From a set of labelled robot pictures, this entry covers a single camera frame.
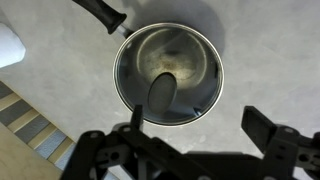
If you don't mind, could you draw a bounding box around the wooden slat-back chair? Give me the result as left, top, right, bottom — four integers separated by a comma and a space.
0, 81, 111, 180

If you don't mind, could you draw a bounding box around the black pot with long handle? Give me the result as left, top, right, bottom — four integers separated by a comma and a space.
71, 0, 225, 127

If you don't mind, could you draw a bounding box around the glass lid with black knob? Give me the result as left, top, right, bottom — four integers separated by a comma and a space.
112, 22, 225, 127

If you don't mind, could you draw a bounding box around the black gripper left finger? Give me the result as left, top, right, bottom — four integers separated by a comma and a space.
60, 104, 202, 180

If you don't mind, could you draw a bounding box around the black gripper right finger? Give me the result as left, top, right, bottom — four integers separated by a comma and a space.
241, 105, 320, 180

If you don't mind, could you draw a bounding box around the white paper towel roll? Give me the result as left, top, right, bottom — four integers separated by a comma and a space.
0, 22, 27, 69

